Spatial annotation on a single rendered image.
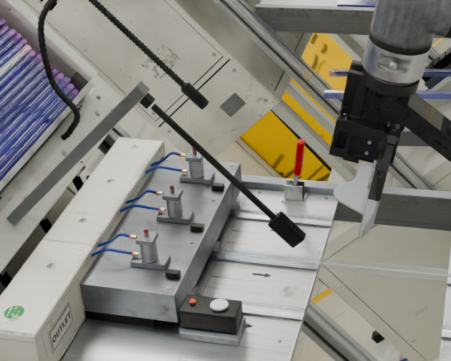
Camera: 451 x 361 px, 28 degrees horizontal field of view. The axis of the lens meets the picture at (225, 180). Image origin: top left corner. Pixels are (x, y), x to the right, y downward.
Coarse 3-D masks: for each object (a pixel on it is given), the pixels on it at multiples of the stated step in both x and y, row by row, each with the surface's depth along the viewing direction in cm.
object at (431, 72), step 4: (332, 72) 169; (336, 72) 169; (340, 72) 168; (344, 72) 168; (424, 72) 165; (428, 72) 165; (432, 72) 165; (436, 72) 165; (440, 72) 165; (444, 72) 165; (448, 72) 165; (332, 76) 169; (336, 76) 169; (340, 76) 169; (344, 76) 169; (424, 76) 166; (428, 76) 166; (432, 76) 165; (436, 76) 165; (440, 76) 165; (444, 76) 165; (448, 76) 165
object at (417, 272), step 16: (240, 256) 131; (256, 256) 130; (272, 256) 130; (288, 256) 129; (304, 256) 129; (368, 272) 126; (384, 272) 125; (400, 272) 125; (416, 272) 124; (432, 272) 123; (448, 272) 123
